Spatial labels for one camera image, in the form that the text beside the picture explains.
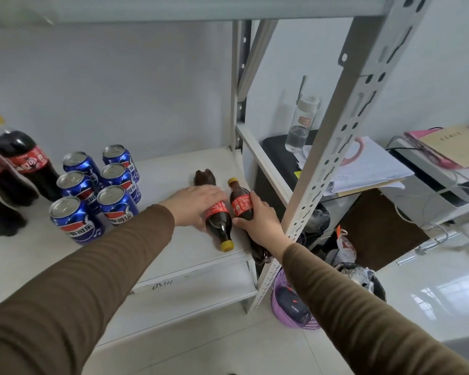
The white power strip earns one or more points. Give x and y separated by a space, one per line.
422 251

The black plastic bag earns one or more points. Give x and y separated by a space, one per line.
316 224

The brown paper envelope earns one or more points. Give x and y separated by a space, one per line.
453 146

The purple plastic basket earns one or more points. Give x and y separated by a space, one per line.
277 308

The clear water bottle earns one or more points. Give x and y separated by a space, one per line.
301 128

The pink folders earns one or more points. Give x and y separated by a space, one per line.
416 138

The person's right forearm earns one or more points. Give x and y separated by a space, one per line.
355 320

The black pouch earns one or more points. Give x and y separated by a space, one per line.
291 304

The large cola bottle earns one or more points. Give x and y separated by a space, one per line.
0 218
23 160
4 183

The person's left forearm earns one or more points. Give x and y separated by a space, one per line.
82 285

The white metal shelving rack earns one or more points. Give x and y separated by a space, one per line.
359 74

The stack of white papers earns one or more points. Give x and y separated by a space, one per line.
371 167

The person's right hand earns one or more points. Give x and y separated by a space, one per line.
267 230

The black trash bin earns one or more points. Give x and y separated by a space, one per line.
377 288

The black cabinet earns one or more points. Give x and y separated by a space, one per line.
277 152

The person's left thumb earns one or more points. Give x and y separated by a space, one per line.
199 225

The group of blue soda cans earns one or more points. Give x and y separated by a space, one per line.
76 222

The brown panel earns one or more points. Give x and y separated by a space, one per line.
375 226

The person's left hand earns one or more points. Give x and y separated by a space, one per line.
187 205

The small cola bottle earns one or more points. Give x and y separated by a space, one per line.
241 205
219 224

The person's right thumb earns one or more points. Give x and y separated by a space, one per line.
243 223

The white printer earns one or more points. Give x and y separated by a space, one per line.
414 191

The white and red plastic bag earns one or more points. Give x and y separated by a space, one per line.
346 247

